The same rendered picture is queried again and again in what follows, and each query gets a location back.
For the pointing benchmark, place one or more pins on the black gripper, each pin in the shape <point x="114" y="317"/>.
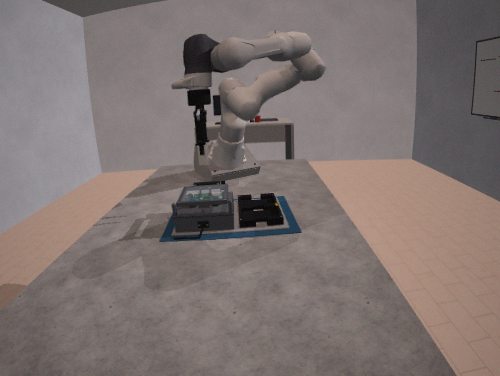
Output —
<point x="199" y="98"/>

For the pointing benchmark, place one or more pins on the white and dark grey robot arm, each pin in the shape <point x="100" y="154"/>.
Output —
<point x="201" y="57"/>

